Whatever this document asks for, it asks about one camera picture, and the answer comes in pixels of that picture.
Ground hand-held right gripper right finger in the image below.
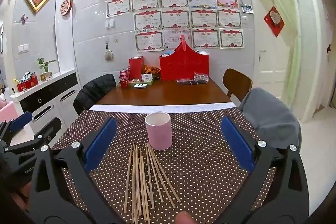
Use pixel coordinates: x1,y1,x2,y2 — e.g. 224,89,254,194
220,116,310,224

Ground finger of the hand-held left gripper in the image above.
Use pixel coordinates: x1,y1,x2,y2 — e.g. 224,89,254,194
0,111,33,147
4,117,62,159

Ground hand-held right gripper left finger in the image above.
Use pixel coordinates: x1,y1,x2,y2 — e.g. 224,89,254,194
29,117,124,224

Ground bundle of wooden chopsticks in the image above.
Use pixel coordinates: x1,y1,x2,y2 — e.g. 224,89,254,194
123,141,182,224

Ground pink cup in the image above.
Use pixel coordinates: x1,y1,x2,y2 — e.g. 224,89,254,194
145,111,173,151

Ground person's left hand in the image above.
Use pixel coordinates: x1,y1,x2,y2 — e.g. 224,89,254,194
8,183,31,214

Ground person's right hand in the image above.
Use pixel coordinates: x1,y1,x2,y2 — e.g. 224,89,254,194
175,212,195,224

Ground pink sofa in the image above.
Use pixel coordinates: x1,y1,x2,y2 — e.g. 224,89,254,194
0,101,19,122

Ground black and white sideboard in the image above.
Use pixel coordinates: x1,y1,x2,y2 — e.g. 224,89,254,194
10,68,82,132

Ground grey garment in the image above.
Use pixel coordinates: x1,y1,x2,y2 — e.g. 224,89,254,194
238,88,302,159

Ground brown polka dot tablecloth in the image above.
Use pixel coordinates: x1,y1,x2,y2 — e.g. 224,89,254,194
51,108,279,224

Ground black padded jacket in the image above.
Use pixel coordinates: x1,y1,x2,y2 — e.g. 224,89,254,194
73,74,117,115

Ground small potted plant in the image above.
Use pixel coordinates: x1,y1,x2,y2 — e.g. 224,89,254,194
37,57,57,81

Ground wooden chair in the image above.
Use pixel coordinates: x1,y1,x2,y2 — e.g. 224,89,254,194
223,68,253,103

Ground white paper sheet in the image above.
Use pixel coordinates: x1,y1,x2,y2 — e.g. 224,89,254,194
89,102,238,112

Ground clear plastic bag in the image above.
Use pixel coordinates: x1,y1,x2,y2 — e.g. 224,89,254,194
194,72,209,83

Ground green and white box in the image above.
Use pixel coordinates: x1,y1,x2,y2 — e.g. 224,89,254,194
130,74,154,86

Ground white door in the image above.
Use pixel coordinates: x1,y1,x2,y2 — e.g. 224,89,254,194
249,0,294,94

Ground orange snack packets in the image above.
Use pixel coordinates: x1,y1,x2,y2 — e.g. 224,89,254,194
142,65,161,75

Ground red gift bag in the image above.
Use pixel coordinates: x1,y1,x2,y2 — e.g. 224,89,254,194
159,35,210,82

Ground green sheer curtain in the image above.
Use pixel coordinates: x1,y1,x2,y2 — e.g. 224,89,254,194
245,0,302,109

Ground red diamond door decoration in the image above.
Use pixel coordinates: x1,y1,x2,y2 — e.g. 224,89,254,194
264,6,285,38

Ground wall of award certificates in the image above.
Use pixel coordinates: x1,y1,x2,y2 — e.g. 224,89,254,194
106,0,244,52

